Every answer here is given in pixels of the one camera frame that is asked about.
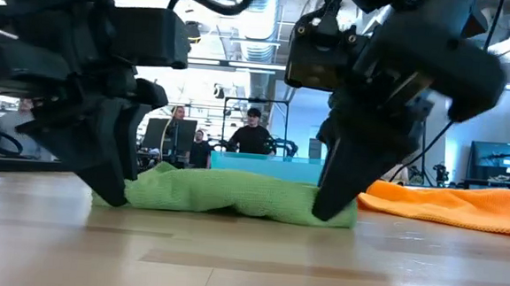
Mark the green microfiber towel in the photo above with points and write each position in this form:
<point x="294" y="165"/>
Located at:
<point x="234" y="195"/>

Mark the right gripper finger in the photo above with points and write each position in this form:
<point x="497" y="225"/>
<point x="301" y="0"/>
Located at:
<point x="328" y="134"/>
<point x="359" y="171"/>

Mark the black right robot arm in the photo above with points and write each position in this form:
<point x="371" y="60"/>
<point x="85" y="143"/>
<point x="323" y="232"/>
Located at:
<point x="463" y="71"/>

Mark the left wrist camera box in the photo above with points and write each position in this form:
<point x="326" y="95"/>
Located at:
<point x="150" y="37"/>

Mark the background work desk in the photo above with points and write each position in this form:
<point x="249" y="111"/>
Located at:
<point x="496" y="184"/>

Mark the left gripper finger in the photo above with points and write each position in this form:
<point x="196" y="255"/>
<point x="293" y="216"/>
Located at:
<point x="133" y="144"/>
<point x="99" y="151"/>

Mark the black ceiling device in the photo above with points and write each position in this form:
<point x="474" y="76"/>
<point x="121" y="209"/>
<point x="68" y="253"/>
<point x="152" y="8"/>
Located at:
<point x="196" y="32"/>

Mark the long ceiling light strip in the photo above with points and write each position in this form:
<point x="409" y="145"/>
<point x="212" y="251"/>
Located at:
<point x="242" y="65"/>

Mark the dark background monitor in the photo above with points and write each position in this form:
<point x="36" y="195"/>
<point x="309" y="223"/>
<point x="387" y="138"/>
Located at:
<point x="489" y="159"/>
<point x="184" y="134"/>

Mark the black aluminium table frame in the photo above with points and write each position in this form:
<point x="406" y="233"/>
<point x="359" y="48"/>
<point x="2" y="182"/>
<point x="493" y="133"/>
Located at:
<point x="23" y="165"/>

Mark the orange microfiber towel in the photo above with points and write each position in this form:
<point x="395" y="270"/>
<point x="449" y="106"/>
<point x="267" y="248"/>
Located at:
<point x="455" y="208"/>

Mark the corrugated silver ceiling duct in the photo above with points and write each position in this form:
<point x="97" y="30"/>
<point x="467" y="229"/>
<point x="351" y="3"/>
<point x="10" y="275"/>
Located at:
<point x="260" y="50"/>

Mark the person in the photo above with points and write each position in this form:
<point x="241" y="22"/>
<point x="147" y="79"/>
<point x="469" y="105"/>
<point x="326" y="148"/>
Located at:
<point x="178" y="113"/>
<point x="10" y="123"/>
<point x="200" y="150"/>
<point x="251" y="138"/>

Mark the teal translucent plastic basket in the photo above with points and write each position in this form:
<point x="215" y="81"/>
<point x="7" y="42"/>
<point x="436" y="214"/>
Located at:
<point x="280" y="169"/>

